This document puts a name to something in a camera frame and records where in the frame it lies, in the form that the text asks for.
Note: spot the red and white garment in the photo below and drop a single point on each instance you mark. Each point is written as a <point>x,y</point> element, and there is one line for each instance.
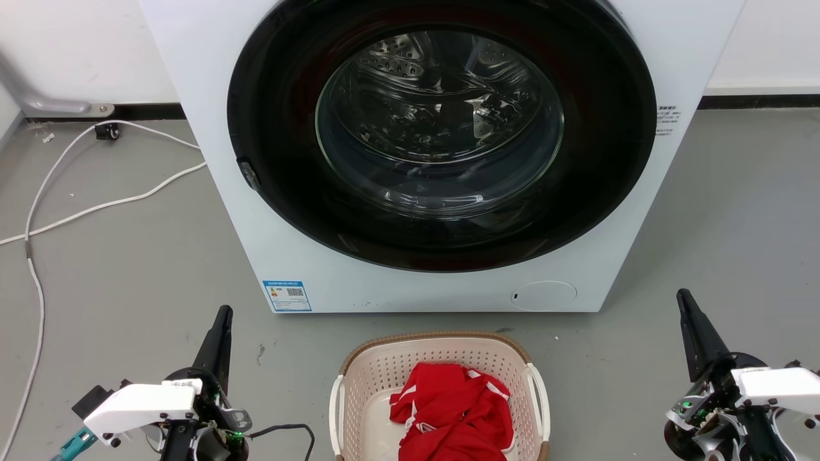
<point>455,410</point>

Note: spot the white front-load washing machine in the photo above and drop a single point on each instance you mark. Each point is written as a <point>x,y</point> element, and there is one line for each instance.
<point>224,211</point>

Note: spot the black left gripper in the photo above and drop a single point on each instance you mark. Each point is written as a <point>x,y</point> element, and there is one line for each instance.
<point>211,410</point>

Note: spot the round white filter cover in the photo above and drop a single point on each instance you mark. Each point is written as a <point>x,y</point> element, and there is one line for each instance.
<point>544,296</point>

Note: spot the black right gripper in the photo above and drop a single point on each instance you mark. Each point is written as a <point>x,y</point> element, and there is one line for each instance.
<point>717,410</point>

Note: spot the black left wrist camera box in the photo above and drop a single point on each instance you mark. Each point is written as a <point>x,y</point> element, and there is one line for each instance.
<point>91,400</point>

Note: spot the small black caster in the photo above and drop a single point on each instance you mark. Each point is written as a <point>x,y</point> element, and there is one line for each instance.
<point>106,131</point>

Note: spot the white left wrist cover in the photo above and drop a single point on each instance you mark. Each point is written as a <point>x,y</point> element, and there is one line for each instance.
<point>141,406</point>

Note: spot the steel washing machine drum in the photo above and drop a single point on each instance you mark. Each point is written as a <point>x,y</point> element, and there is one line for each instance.
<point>442,115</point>

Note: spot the white right wrist cover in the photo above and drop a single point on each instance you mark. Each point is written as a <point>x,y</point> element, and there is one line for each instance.
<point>781,384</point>

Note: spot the blue energy label sticker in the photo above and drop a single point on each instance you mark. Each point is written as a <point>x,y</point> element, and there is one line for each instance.
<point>287,296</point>

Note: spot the grey drain pipe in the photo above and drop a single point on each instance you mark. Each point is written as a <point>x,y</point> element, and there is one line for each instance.
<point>51,105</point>

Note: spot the round black washing machine door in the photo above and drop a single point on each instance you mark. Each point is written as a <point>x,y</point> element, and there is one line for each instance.
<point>282,192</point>

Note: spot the white wrist cover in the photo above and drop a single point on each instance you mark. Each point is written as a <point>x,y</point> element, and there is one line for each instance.
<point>781,384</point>
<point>141,406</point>

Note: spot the beige plastic laundry basket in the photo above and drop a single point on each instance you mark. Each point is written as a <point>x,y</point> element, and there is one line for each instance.
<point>378,378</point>

